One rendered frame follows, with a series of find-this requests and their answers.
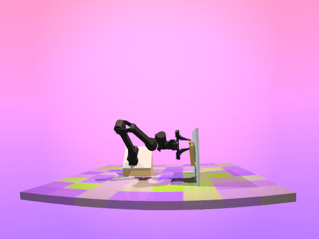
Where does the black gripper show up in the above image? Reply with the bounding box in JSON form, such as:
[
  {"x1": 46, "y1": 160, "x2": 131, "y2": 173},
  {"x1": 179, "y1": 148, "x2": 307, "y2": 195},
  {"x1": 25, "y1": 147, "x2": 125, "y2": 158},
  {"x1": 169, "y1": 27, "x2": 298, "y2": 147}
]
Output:
[{"x1": 167, "y1": 130, "x2": 191, "y2": 160}]

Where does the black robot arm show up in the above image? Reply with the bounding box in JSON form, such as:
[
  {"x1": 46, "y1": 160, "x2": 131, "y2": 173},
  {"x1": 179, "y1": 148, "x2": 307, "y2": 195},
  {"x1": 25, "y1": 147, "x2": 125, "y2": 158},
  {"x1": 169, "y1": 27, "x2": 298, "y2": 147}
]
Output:
[{"x1": 114, "y1": 119, "x2": 178, "y2": 165}]

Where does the gold picture frame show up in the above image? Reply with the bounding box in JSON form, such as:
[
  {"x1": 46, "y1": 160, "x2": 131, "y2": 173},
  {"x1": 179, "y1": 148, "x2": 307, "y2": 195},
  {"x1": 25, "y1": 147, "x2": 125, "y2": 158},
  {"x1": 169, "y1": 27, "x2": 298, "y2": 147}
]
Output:
[{"x1": 188, "y1": 140, "x2": 195, "y2": 166}]

